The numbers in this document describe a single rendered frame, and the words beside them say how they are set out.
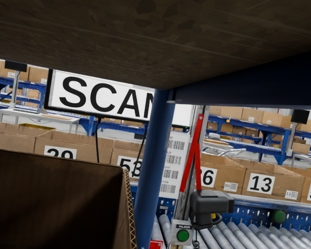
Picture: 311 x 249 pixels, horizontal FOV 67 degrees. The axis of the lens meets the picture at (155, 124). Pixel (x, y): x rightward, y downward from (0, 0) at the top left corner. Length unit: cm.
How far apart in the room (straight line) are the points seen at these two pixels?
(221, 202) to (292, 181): 102
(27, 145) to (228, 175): 111
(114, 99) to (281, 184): 123
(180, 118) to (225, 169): 71
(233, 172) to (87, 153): 83
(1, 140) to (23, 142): 10
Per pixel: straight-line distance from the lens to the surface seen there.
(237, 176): 150
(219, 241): 129
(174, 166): 71
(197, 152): 72
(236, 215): 155
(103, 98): 70
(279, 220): 163
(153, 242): 79
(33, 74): 616
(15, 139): 139
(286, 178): 167
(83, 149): 131
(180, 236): 77
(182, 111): 82
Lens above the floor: 130
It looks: 4 degrees down
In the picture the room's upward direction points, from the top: 10 degrees clockwise
